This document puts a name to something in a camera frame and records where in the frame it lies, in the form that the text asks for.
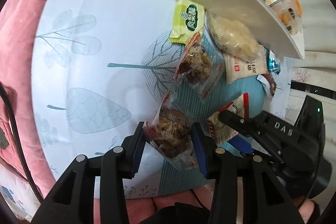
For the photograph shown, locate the white cracker packet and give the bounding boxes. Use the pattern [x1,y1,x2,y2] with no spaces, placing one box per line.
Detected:
[223,44,269,84]

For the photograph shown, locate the thin black cable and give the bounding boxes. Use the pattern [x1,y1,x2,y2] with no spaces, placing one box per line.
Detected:
[192,189,208,210]

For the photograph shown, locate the tree print tablecloth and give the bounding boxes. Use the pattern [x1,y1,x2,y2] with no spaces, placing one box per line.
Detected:
[31,0,293,199]

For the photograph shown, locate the person's dark pants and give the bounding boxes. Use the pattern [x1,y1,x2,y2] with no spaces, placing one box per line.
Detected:
[136,202,213,224]

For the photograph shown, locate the green snack packet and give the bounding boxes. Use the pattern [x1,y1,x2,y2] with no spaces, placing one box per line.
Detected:
[168,0,205,45]

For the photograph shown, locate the pale yellow puffed snack packet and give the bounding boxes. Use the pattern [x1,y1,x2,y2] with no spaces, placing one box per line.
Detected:
[207,13,259,62]

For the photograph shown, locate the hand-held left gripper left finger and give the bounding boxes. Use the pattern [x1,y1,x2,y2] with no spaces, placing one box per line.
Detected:
[31,122,147,224]

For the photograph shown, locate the orange oat bar packet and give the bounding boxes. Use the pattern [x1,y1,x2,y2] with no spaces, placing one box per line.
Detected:
[290,0,303,17]

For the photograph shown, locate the floral printed quilt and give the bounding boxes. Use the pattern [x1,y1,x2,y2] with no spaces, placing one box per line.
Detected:
[0,161,45,224]

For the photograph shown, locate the pink blanket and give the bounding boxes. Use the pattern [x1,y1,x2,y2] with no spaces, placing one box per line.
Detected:
[0,0,79,195]

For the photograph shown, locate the brown snack packet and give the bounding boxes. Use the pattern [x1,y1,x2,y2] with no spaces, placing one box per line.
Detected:
[256,73,278,102]

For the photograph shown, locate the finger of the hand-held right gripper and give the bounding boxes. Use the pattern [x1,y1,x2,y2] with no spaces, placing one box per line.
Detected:
[228,135,256,157]
[219,110,265,138]

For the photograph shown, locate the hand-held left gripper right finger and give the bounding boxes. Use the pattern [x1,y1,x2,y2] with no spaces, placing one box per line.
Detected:
[191,122,302,224]

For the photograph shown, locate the thick black cable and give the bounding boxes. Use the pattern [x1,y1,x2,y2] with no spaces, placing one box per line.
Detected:
[0,82,44,201]

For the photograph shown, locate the person's right hand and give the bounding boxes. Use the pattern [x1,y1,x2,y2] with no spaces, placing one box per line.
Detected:
[299,199,321,224]

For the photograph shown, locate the blue white snack packet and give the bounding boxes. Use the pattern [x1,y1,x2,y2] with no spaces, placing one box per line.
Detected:
[266,49,281,75]

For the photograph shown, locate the white red-edged snack packet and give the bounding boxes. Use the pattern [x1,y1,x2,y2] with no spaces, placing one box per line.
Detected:
[207,93,250,147]

